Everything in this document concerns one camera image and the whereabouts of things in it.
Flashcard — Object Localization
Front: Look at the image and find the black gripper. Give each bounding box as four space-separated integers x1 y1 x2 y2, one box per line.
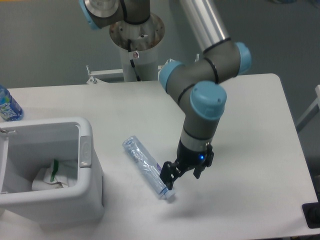
159 140 214 190

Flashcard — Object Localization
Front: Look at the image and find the crushed clear plastic bottle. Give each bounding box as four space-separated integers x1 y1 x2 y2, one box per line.
122 135 176 201

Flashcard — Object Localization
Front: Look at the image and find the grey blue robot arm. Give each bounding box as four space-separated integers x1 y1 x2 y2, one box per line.
79 0 252 189

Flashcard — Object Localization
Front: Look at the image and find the white plastic trash can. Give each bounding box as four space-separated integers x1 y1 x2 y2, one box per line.
0 117 105 224

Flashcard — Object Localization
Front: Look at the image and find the black table clamp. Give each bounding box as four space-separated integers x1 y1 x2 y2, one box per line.
302 202 320 229

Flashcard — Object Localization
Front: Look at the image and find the blue labelled water bottle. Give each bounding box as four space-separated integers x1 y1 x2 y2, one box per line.
0 85 24 122

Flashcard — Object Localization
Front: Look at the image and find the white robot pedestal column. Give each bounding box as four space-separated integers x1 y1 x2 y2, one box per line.
109 13 165 82

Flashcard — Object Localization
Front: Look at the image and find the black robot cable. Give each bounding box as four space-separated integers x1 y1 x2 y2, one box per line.
127 38 141 82

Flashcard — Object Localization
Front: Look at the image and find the white frame at right edge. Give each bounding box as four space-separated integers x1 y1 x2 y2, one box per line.
295 84 320 133

